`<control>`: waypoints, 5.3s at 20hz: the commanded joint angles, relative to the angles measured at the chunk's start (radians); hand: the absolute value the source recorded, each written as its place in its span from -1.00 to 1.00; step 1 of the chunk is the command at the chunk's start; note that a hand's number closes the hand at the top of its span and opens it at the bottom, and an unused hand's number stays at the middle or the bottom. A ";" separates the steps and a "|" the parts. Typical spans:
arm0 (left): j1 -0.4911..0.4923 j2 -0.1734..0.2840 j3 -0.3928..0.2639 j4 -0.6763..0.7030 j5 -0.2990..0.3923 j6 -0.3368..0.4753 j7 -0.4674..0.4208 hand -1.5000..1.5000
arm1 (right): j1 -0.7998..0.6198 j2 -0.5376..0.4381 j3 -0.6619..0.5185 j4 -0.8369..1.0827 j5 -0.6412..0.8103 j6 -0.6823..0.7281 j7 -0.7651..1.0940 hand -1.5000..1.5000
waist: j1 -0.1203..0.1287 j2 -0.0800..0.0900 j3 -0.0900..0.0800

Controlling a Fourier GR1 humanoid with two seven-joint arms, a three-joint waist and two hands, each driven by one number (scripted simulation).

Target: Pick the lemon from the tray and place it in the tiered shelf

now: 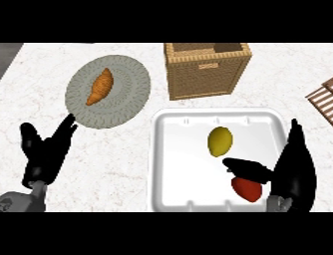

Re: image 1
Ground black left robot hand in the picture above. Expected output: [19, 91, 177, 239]
[19, 113, 80, 190]

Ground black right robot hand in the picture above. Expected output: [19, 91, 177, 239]
[220, 118, 318, 213]

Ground yellow lemon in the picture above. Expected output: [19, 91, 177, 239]
[205, 126, 233, 158]

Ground white plastic tray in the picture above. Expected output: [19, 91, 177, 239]
[148, 107, 290, 213]

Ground red fruit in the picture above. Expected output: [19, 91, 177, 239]
[229, 176, 263, 203]

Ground orange croissant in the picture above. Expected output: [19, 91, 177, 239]
[84, 67, 115, 107]

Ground grey round plate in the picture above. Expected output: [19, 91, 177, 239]
[63, 54, 154, 129]

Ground brown wicker basket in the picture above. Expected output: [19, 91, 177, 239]
[164, 42, 253, 102]

